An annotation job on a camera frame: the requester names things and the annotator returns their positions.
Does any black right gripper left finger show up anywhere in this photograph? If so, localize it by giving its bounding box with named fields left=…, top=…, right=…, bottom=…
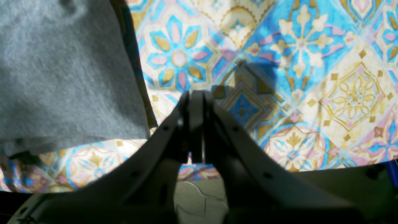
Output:
left=15, top=91, right=204, bottom=224

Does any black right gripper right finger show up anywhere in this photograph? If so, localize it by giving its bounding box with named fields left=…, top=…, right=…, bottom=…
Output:
left=202, top=91, right=364, bottom=224

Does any grey T-shirt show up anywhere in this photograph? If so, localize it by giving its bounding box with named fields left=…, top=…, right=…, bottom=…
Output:
left=0, top=0, right=150, bottom=158

